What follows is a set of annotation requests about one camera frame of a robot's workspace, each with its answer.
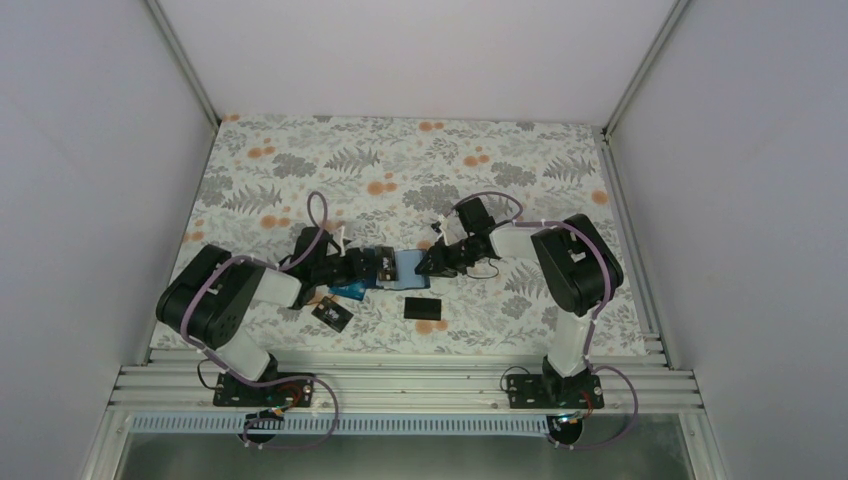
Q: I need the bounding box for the aluminium rail frame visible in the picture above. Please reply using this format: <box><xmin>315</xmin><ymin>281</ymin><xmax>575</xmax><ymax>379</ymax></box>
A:
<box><xmin>83</xmin><ymin>341</ymin><xmax>725</xmax><ymax>479</ymax></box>

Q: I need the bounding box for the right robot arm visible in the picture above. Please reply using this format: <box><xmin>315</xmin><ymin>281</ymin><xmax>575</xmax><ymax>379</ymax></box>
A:
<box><xmin>415</xmin><ymin>191</ymin><xmax>624</xmax><ymax>407</ymax></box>

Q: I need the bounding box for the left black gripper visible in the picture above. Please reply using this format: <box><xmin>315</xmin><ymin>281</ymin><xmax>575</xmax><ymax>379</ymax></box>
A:
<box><xmin>312</xmin><ymin>248</ymin><xmax>381</xmax><ymax>287</ymax></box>

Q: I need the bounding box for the blue card holder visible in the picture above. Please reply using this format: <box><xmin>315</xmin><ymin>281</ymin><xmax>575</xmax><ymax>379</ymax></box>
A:
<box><xmin>375</xmin><ymin>249</ymin><xmax>431</xmax><ymax>291</ymax></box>

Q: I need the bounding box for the perforated cable duct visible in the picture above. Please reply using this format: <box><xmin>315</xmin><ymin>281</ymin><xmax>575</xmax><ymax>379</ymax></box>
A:
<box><xmin>129</xmin><ymin>412</ymin><xmax>548</xmax><ymax>437</ymax></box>

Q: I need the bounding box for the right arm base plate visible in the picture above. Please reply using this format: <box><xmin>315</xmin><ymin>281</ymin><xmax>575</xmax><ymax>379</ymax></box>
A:
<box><xmin>505</xmin><ymin>374</ymin><xmax>605</xmax><ymax>410</ymax></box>

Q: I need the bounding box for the black card with white logo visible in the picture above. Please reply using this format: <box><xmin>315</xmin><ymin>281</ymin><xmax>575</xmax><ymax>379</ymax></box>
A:
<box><xmin>375</xmin><ymin>246</ymin><xmax>397</xmax><ymax>282</ymax></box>

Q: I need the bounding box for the plain black card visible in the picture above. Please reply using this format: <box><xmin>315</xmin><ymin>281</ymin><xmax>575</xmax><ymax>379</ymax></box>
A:
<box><xmin>403</xmin><ymin>297</ymin><xmax>442</xmax><ymax>322</ymax></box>

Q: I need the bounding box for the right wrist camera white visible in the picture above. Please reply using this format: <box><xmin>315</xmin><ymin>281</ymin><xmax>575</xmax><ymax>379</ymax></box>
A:
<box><xmin>431</xmin><ymin>215</ymin><xmax>453</xmax><ymax>245</ymax></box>

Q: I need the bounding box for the blue credit card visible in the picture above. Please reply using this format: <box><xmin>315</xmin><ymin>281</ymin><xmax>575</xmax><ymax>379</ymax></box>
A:
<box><xmin>329</xmin><ymin>282</ymin><xmax>368</xmax><ymax>301</ymax></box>

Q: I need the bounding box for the black card with chip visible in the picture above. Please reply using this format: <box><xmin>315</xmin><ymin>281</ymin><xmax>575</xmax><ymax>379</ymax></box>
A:
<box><xmin>311</xmin><ymin>296</ymin><xmax>354</xmax><ymax>333</ymax></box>

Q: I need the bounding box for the floral table mat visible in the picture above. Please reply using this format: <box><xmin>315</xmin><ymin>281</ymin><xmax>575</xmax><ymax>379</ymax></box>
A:
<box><xmin>176</xmin><ymin>115</ymin><xmax>621</xmax><ymax>356</ymax></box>

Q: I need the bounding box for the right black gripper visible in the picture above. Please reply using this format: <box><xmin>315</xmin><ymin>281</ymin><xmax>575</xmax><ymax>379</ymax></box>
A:
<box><xmin>415</xmin><ymin>235</ymin><xmax>484</xmax><ymax>279</ymax></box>

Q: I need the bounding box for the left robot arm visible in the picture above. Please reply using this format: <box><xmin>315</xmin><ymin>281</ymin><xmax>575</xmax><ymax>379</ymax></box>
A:
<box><xmin>155</xmin><ymin>227</ymin><xmax>380</xmax><ymax>405</ymax></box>

